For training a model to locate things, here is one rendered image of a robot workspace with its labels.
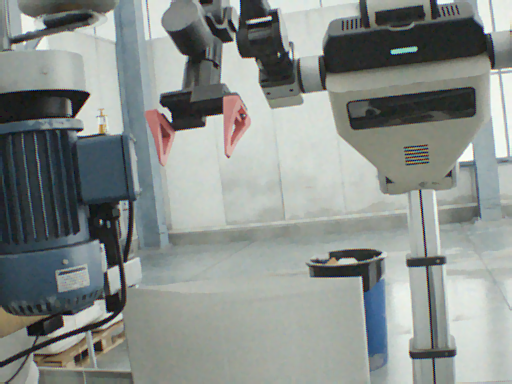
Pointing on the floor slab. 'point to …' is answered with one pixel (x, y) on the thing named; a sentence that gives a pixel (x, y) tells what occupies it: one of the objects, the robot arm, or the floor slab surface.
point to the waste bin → (371, 273)
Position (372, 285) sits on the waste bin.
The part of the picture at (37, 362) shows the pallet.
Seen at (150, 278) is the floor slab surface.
